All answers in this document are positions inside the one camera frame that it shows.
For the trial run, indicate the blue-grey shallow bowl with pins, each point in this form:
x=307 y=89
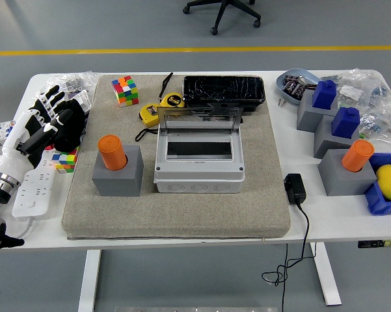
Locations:
x=281 y=84

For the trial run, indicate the white-edged colourful puzzle cube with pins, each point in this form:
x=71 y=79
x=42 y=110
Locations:
x=125 y=91

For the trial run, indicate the yellow lemon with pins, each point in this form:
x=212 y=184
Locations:
x=390 y=180

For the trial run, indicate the clear bag of parts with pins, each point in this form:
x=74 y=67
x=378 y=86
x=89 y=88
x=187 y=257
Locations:
x=361 y=84
x=382 y=125

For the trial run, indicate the grey-brown fabric mat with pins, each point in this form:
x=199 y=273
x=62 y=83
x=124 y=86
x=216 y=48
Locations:
x=182 y=214

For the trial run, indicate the smoked transparent box lid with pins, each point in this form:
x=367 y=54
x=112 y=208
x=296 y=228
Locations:
x=198 y=113

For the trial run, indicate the grey holder block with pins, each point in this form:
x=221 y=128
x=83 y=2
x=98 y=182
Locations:
x=327 y=144
x=310 y=118

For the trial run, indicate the grey block with round hole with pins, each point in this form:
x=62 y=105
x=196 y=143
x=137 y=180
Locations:
x=345 y=182
x=117 y=183

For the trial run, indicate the yellow tape measure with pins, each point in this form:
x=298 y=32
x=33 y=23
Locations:
x=149 y=115

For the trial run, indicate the dark purple packet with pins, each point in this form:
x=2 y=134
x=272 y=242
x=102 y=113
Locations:
x=290 y=84
x=298 y=91

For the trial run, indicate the black plastic tray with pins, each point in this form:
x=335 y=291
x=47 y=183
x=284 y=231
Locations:
x=224 y=89

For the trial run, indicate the orange cylinder battery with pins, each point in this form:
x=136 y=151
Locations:
x=358 y=156
x=112 y=152

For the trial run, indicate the black power adapter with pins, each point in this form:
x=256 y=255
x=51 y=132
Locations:
x=295 y=188

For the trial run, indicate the white table leg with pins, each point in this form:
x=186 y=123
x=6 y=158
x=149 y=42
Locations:
x=89 y=279
x=327 y=276

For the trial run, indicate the stickerless colourful puzzle cube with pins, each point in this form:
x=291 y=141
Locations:
x=65 y=162

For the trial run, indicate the small metal clip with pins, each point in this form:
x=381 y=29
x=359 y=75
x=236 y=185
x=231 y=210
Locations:
x=281 y=102

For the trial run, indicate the black cloth glove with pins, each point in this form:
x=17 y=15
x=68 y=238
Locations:
x=71 y=136

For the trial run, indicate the white power strip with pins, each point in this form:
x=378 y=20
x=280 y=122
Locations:
x=32 y=195

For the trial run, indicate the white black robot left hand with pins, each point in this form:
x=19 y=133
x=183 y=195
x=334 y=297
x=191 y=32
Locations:
x=16 y=146

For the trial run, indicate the clear bag of screws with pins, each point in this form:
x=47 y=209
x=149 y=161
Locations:
x=84 y=79

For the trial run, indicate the black table control panel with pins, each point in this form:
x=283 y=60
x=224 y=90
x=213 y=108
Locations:
x=369 y=244

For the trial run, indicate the brown silver packet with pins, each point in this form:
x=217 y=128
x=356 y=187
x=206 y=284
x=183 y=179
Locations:
x=307 y=83

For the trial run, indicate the blue plastic bin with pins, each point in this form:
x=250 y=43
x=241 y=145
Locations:
x=380 y=204

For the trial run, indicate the blue stepped block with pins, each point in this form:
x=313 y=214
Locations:
x=345 y=125
x=324 y=96

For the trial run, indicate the white blue circuit breaker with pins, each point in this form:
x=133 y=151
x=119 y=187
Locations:
x=1 y=133

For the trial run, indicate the white breaker on purple card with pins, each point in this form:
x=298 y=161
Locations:
x=81 y=99

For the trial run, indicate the light grey electrical box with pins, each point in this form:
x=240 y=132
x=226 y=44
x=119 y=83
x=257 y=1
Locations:
x=198 y=182

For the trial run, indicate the yellow tape measure 5m label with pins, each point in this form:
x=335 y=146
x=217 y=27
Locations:
x=172 y=100

